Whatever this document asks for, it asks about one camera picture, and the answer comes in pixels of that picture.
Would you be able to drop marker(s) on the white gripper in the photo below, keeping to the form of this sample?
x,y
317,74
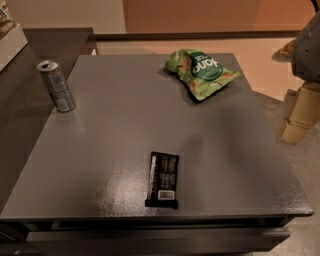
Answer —
x,y
308,53

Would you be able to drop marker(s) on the green rice chip bag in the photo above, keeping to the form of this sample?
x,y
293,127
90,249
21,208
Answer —
x,y
201,73

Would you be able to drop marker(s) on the black rxbar chocolate bar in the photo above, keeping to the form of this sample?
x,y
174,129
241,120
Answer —
x,y
162,182

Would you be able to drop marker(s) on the silver blue drink can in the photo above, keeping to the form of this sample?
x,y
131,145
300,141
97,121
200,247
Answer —
x,y
57,85

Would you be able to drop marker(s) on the white box with snacks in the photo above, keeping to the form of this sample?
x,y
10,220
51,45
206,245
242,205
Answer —
x,y
12,37

